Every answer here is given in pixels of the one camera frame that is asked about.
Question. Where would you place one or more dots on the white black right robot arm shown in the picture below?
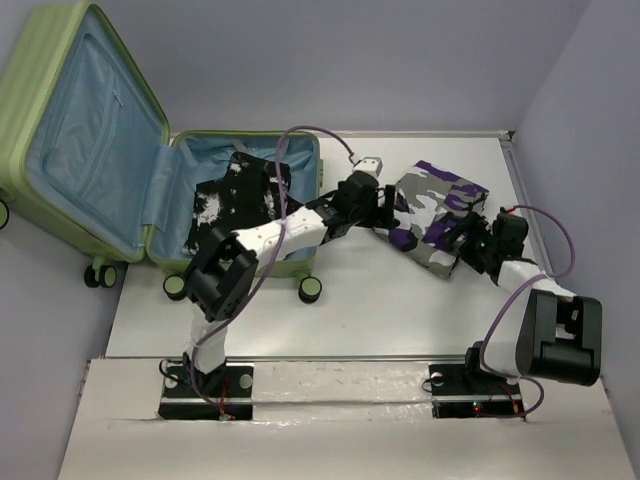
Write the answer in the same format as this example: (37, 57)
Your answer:
(543, 330)

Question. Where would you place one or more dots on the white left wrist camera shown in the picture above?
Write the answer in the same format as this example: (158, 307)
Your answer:
(370, 165)

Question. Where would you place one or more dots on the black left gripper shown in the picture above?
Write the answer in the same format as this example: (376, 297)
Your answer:
(380, 217)

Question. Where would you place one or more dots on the green suitcase wheel lid lower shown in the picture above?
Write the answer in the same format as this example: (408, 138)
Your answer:
(105, 276)

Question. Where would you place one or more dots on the green suitcase wheel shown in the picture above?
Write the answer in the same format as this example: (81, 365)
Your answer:
(310, 289)
(174, 287)

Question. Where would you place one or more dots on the green suitcase wheel lid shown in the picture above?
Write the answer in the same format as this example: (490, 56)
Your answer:
(4, 214)
(105, 276)

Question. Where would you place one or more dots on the green suitcase wheel lid upper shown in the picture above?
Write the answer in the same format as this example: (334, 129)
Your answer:
(4, 214)

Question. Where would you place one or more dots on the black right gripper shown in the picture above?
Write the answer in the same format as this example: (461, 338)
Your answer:
(472, 223)

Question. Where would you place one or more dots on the green suitcase blue lining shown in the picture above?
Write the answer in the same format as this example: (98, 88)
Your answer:
(86, 149)

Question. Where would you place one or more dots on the green suitcase wheel front right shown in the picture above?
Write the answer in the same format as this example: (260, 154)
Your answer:
(310, 289)

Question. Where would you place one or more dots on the purple camouflage garment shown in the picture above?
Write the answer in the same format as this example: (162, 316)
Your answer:
(430, 201)

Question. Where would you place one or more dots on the black white tie-dye garment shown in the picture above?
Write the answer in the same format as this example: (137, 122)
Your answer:
(246, 196)

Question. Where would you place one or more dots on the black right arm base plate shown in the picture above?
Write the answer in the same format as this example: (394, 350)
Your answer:
(458, 393)

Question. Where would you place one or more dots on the green suitcase wheel front left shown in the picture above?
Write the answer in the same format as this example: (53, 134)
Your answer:
(174, 287)

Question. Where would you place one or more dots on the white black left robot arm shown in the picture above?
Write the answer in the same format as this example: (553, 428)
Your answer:
(219, 281)

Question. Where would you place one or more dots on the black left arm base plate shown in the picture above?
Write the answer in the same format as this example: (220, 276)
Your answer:
(223, 395)

